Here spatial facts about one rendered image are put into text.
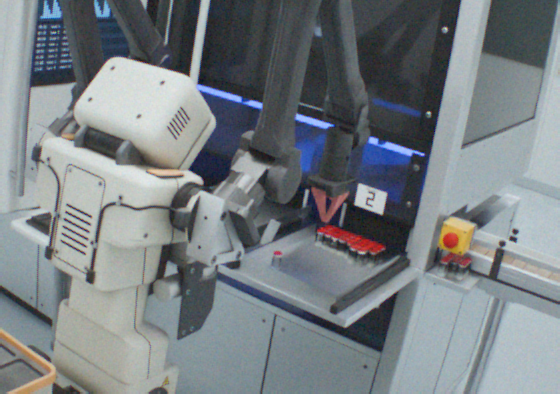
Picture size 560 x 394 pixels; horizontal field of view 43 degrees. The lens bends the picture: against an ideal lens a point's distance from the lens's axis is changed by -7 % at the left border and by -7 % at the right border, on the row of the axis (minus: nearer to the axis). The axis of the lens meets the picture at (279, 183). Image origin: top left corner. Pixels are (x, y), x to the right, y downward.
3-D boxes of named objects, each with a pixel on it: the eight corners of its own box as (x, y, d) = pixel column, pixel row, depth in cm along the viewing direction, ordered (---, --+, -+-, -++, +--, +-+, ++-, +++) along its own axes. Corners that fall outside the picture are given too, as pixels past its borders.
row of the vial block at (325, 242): (316, 243, 199) (319, 227, 197) (375, 266, 190) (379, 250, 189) (312, 245, 197) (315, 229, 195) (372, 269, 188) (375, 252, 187)
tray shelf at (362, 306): (224, 190, 234) (225, 184, 233) (428, 268, 200) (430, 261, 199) (116, 223, 195) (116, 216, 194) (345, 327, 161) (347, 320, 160)
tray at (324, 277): (312, 235, 205) (315, 223, 204) (397, 267, 192) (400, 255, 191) (239, 268, 177) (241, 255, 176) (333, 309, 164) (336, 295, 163)
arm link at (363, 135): (325, 92, 152) (363, 106, 149) (349, 87, 162) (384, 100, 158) (312, 146, 156) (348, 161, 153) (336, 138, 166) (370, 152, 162)
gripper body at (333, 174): (355, 185, 161) (361, 152, 158) (332, 195, 152) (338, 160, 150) (329, 176, 164) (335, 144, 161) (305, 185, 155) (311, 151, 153)
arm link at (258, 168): (225, 175, 126) (251, 187, 124) (258, 134, 131) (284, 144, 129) (234, 207, 133) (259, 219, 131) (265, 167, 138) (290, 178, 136)
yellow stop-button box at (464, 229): (446, 240, 194) (452, 215, 192) (470, 249, 191) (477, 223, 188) (436, 247, 188) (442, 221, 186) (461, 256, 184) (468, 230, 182)
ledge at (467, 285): (443, 264, 204) (444, 258, 203) (484, 279, 198) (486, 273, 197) (424, 278, 192) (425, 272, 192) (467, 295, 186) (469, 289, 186)
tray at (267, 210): (238, 189, 231) (240, 178, 230) (310, 216, 218) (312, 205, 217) (164, 211, 203) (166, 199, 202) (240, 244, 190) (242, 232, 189)
